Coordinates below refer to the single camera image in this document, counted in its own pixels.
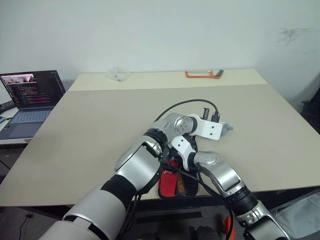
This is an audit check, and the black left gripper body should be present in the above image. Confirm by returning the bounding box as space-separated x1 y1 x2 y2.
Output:
201 106 211 122

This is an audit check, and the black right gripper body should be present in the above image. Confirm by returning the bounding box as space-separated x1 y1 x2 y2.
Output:
161 147 183 171

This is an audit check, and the black mesh pouch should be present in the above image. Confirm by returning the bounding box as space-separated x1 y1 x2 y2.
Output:
157 121 236 199

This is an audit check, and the dark rounded shape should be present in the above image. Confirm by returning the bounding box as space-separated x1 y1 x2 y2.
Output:
194 225 222 240

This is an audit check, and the orange robot waist part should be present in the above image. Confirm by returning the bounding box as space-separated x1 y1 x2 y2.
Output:
221 216 237 240

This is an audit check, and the clear plastic bag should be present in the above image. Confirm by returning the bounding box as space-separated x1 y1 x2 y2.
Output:
106 65 132 83

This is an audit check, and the black equipment beside table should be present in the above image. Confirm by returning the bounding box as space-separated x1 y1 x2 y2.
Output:
299 84 320 132

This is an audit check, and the grey fabric bag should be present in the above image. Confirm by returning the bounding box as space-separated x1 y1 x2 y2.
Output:
271 191 320 237

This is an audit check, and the open blue-grey laptop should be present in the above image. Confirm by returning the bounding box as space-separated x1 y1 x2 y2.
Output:
0 69 67 140

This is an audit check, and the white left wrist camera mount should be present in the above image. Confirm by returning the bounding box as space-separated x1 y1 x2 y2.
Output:
186 113 224 141

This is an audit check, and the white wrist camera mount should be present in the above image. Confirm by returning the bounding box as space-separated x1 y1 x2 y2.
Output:
171 135 199 172
186 113 224 141

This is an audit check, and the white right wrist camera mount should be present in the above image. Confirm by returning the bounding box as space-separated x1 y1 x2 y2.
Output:
171 135 199 172

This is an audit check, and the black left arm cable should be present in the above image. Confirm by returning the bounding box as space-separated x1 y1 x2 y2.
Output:
154 99 222 124

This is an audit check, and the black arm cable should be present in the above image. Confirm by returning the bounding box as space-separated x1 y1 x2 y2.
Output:
154 99 222 124
163 163 227 200

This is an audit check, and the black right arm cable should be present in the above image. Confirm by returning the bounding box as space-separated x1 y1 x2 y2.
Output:
163 163 227 200

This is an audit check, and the orange hand saw frame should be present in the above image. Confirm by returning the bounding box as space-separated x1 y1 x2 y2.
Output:
185 69 225 80

